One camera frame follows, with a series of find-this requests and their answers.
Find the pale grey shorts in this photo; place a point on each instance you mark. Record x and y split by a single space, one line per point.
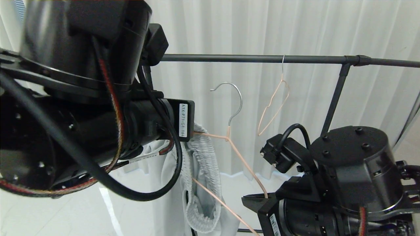
205 154

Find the black clothes rack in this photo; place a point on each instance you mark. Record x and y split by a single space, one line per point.
246 58

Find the window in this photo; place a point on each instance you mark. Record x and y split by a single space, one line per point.
19 5

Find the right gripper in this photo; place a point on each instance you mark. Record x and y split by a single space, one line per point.
302 219

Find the pink clothes hanger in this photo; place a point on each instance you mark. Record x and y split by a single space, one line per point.
283 65
238 154

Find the white curtain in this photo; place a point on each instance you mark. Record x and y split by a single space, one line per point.
6 26
262 26

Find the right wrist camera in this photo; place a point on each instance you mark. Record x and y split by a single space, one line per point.
279 157

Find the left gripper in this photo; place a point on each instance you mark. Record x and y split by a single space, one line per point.
134 114

